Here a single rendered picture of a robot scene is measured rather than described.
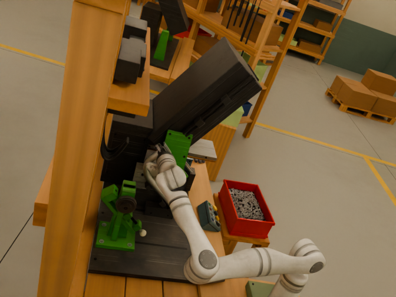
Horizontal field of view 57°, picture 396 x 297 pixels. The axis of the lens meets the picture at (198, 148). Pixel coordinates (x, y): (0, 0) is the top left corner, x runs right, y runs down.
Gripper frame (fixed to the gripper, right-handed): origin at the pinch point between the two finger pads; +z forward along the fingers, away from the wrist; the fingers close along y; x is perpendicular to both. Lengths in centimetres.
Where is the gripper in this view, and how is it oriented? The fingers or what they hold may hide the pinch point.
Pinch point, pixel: (162, 151)
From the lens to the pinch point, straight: 156.8
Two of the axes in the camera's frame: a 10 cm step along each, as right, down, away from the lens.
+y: -4.9, -8.0, -3.6
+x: -8.5, 5.2, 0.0
